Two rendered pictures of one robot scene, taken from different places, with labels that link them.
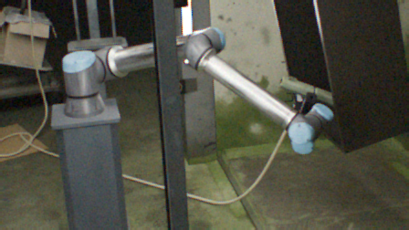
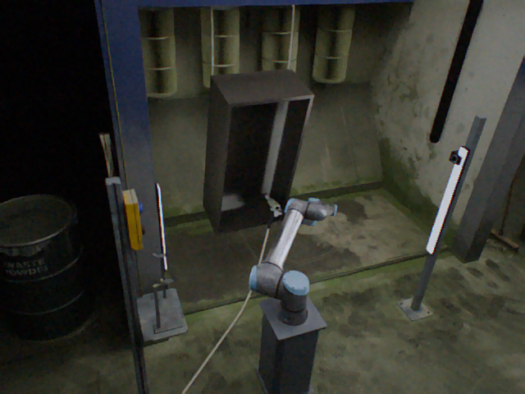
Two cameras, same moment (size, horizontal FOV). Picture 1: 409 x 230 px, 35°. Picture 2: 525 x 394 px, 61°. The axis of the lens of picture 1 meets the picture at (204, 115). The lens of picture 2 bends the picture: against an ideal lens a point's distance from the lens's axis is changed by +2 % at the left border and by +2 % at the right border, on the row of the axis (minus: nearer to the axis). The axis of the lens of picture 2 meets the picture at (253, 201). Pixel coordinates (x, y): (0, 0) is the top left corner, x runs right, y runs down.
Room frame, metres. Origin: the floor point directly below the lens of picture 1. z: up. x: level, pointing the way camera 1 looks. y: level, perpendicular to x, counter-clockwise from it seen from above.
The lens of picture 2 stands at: (3.56, 2.29, 2.60)
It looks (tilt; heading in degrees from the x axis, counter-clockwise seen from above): 33 degrees down; 258
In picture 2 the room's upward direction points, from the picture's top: 3 degrees clockwise
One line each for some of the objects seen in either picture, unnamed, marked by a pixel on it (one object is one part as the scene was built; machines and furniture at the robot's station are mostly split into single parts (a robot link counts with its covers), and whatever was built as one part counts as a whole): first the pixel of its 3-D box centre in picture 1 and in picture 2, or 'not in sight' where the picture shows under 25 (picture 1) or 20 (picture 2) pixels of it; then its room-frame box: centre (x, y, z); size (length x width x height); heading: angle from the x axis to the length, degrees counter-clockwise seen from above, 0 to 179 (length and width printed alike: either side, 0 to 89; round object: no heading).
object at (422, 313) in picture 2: not in sight; (414, 309); (1.72, 0.09, 0.01); 0.20 x 0.20 x 0.01; 10
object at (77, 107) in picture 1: (83, 100); (293, 307); (2.92, 0.56, 0.69); 0.19 x 0.19 x 0.10
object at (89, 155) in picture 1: (92, 172); (287, 349); (2.92, 0.56, 0.32); 0.31 x 0.31 x 0.64; 10
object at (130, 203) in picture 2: not in sight; (132, 220); (3.75, 0.61, 1.42); 0.12 x 0.06 x 0.26; 100
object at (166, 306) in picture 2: (94, 15); (162, 290); (3.65, 0.58, 0.95); 0.26 x 0.15 x 0.32; 100
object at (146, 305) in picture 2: (97, 44); (161, 313); (3.67, 0.59, 0.78); 0.31 x 0.23 x 0.01; 100
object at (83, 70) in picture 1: (81, 72); (293, 289); (2.92, 0.55, 0.83); 0.17 x 0.15 x 0.18; 148
